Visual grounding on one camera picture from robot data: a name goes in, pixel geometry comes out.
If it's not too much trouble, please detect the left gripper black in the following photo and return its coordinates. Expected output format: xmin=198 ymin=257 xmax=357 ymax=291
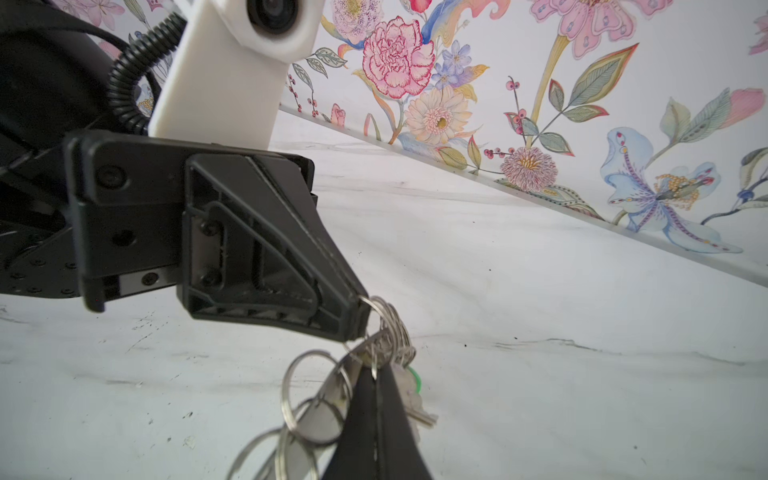
xmin=1 ymin=131 xmax=371 ymax=342

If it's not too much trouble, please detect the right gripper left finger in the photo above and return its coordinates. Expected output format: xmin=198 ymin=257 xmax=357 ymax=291
xmin=322 ymin=367 xmax=377 ymax=480

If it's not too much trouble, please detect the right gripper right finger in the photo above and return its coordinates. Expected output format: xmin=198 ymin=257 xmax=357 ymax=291
xmin=375 ymin=365 xmax=432 ymax=480

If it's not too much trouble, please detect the metal key organizer plate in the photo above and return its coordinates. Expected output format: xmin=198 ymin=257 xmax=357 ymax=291
xmin=227 ymin=296 xmax=438 ymax=479

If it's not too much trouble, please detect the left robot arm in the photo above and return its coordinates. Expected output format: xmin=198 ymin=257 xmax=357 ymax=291
xmin=1 ymin=1 xmax=370 ymax=342

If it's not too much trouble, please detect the green key tag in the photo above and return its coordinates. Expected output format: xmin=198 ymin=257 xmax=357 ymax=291
xmin=407 ymin=366 xmax=422 ymax=394

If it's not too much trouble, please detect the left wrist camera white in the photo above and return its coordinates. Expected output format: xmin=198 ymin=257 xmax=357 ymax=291
xmin=148 ymin=0 xmax=324 ymax=150

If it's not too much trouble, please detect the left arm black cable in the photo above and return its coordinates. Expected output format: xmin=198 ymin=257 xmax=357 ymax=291
xmin=107 ymin=11 xmax=188 ymax=136

